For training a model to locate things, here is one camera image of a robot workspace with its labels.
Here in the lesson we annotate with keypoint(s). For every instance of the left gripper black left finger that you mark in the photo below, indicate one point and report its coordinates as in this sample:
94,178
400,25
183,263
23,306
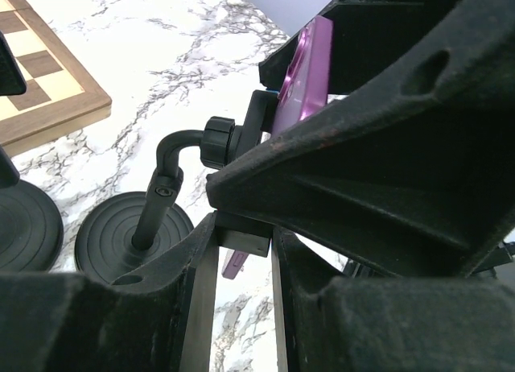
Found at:
156,318

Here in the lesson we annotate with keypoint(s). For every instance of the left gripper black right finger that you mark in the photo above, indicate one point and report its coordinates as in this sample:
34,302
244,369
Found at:
326,321

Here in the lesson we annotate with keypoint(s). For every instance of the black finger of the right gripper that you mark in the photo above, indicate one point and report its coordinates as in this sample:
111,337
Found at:
411,174
369,35

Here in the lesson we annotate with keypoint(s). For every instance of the red-edged phone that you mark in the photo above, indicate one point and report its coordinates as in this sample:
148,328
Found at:
304,92

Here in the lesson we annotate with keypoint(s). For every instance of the black phone stand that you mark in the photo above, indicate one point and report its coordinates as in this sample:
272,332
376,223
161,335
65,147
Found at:
32,230
132,228

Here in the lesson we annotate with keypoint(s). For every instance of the wooden chessboard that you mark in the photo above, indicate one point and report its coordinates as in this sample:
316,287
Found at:
61,97

